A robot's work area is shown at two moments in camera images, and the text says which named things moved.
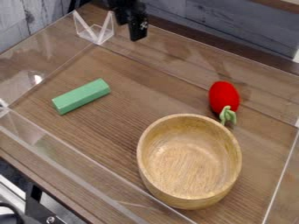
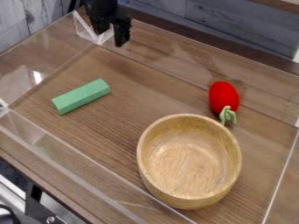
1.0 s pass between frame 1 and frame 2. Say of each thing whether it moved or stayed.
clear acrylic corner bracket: stayed
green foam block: stayed
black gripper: moved
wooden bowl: stayed
